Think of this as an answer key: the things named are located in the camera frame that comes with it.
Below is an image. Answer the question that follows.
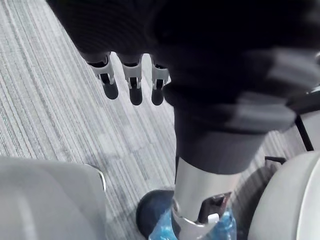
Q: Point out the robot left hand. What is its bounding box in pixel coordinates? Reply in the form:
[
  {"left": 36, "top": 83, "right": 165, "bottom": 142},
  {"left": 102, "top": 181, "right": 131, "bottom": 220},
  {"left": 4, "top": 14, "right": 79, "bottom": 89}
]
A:
[{"left": 46, "top": 0, "right": 320, "bottom": 227}]

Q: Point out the blue plastic rubbish bag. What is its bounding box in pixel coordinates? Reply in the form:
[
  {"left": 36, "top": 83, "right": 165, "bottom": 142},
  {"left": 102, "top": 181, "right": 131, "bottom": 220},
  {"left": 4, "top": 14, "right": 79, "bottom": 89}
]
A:
[{"left": 148, "top": 208, "right": 237, "bottom": 240}]

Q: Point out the small dark bin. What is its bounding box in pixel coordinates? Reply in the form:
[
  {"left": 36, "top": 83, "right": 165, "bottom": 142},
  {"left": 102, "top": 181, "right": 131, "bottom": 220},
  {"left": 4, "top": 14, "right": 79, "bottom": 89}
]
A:
[{"left": 136, "top": 189, "right": 181, "bottom": 240}]

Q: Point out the black metal table frame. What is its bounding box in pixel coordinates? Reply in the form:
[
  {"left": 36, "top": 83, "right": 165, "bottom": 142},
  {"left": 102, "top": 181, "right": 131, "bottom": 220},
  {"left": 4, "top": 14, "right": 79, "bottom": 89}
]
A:
[{"left": 264, "top": 86, "right": 320, "bottom": 166}]

